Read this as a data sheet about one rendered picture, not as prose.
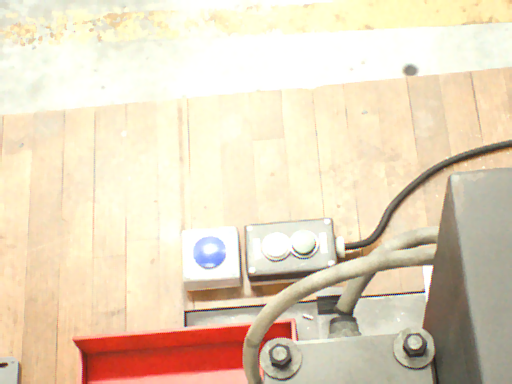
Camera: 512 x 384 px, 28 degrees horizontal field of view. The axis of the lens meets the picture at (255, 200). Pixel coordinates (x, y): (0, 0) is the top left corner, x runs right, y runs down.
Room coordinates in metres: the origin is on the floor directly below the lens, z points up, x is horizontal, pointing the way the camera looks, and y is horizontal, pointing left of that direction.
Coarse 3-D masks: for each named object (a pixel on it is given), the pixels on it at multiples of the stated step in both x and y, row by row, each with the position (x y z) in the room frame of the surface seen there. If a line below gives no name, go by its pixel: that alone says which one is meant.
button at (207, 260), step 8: (200, 240) 0.52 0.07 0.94; (208, 240) 0.52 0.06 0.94; (216, 240) 0.52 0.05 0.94; (200, 248) 0.51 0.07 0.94; (208, 248) 0.51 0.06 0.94; (216, 248) 0.51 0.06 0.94; (224, 248) 0.50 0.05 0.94; (200, 256) 0.50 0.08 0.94; (208, 256) 0.50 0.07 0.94; (216, 256) 0.50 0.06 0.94; (224, 256) 0.50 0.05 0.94; (200, 264) 0.49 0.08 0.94; (208, 264) 0.49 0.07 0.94; (216, 264) 0.49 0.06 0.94
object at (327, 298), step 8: (328, 288) 0.41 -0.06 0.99; (336, 288) 0.41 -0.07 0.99; (320, 296) 0.40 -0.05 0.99; (328, 296) 0.40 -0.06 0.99; (336, 296) 0.40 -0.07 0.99; (320, 304) 0.40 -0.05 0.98; (328, 304) 0.40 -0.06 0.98; (336, 304) 0.39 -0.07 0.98; (320, 312) 0.39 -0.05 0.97; (328, 312) 0.39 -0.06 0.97
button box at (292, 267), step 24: (504, 144) 0.58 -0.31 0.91; (432, 168) 0.57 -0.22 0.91; (408, 192) 0.54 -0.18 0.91; (384, 216) 0.52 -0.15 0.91; (264, 240) 0.51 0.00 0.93; (288, 240) 0.50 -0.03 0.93; (336, 240) 0.49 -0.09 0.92; (264, 264) 0.48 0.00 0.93; (288, 264) 0.47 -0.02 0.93; (312, 264) 0.47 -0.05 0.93; (336, 264) 0.46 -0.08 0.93
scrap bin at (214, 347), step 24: (96, 336) 0.42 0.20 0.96; (120, 336) 0.41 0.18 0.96; (144, 336) 0.41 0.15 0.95; (168, 336) 0.41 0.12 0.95; (192, 336) 0.40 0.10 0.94; (216, 336) 0.40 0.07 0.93; (240, 336) 0.40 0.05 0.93; (264, 336) 0.39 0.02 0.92; (288, 336) 0.39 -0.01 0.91; (96, 360) 0.41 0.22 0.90; (120, 360) 0.40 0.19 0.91; (144, 360) 0.40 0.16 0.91; (168, 360) 0.39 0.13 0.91; (192, 360) 0.39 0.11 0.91; (216, 360) 0.38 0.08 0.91; (240, 360) 0.38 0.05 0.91
